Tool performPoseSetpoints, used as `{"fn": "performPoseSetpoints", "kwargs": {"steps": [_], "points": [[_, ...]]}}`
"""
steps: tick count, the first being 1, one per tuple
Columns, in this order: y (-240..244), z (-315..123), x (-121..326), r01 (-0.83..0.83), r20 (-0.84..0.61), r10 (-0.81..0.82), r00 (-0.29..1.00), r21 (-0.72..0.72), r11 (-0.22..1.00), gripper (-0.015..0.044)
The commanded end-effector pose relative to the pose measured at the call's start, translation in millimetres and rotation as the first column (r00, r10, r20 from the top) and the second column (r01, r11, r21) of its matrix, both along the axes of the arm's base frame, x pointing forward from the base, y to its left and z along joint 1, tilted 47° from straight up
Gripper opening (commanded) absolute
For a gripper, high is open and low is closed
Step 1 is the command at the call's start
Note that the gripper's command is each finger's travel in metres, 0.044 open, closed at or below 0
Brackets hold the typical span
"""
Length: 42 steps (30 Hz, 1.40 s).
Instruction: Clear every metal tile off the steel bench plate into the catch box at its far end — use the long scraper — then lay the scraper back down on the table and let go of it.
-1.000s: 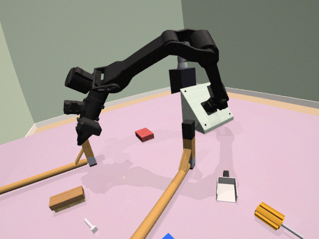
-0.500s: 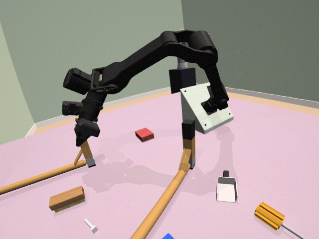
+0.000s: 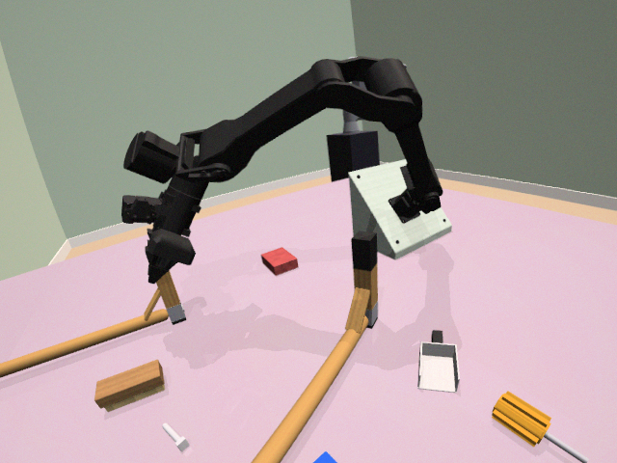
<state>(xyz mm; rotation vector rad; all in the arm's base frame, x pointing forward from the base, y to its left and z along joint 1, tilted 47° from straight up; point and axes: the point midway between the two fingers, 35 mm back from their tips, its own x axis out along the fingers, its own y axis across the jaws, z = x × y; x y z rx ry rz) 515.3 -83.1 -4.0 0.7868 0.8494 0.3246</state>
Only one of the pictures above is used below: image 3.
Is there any yellow-handled screwdriver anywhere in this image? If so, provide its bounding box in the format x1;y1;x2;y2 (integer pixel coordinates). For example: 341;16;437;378
492;391;589;463

